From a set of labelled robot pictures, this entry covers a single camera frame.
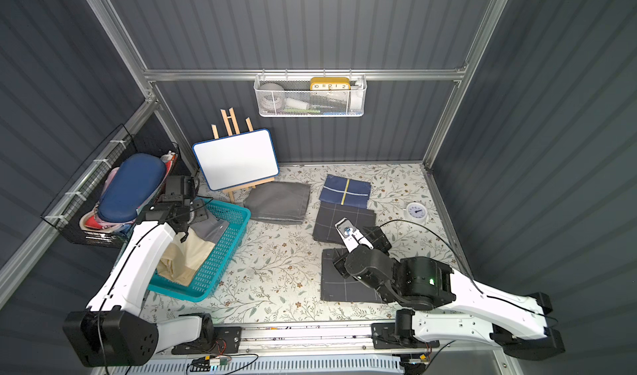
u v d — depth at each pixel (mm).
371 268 410
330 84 872
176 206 549
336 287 816
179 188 595
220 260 910
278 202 1029
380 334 741
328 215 1014
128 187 688
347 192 1083
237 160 945
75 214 622
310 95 886
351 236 490
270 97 829
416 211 992
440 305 410
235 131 937
